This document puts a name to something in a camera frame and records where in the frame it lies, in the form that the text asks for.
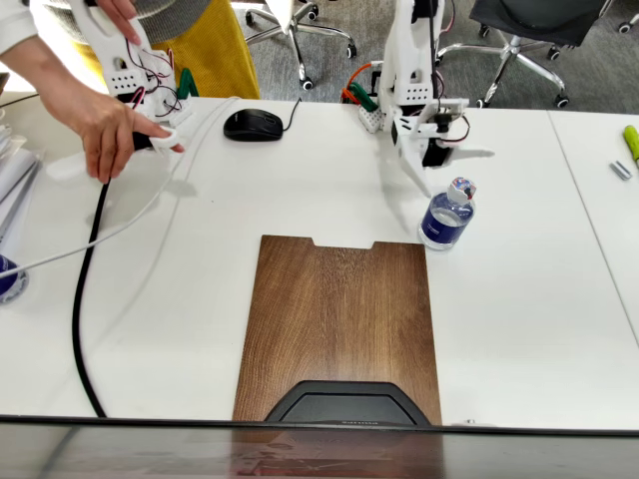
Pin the blue and white cup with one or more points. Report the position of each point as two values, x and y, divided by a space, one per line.
11 284

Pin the office chair wheel leg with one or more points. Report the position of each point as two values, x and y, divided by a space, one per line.
625 27

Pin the blue label water bottle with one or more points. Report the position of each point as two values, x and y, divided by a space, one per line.
444 224

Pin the green clamp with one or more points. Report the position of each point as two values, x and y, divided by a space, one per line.
364 100
187 85

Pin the grey staple strip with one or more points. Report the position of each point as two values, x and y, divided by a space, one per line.
621 170

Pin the black computer mouse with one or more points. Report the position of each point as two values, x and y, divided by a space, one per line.
252 125

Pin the person right forearm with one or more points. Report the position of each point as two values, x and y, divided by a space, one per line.
40 65

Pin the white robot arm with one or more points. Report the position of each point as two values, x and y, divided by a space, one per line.
407 45

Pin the white leader arm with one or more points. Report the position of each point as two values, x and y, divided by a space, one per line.
122 75

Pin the black computer monitor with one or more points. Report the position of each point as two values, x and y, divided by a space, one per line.
150 449

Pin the person in yellow skirt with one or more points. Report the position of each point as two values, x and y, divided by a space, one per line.
219 60

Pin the black monitor stand base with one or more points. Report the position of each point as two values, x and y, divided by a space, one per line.
347 404

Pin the white office chair base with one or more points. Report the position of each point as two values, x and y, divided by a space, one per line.
282 10

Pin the person right hand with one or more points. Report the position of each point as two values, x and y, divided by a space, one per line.
110 135

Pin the brown wooden board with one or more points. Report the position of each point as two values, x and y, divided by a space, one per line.
339 319

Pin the yellow green marker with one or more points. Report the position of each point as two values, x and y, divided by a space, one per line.
631 142

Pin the wrist camera on white mount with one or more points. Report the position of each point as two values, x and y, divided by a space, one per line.
442 120

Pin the black seat office chair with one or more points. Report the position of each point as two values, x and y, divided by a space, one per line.
539 15

